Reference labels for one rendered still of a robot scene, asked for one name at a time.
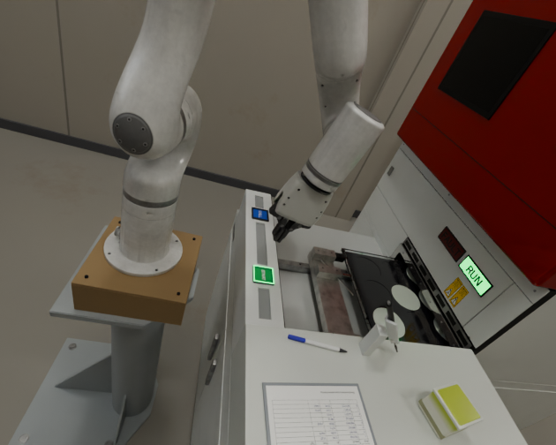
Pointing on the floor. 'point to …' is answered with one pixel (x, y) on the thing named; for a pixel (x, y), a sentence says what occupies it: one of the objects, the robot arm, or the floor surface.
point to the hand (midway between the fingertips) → (280, 231)
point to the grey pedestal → (96, 380)
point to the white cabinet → (216, 358)
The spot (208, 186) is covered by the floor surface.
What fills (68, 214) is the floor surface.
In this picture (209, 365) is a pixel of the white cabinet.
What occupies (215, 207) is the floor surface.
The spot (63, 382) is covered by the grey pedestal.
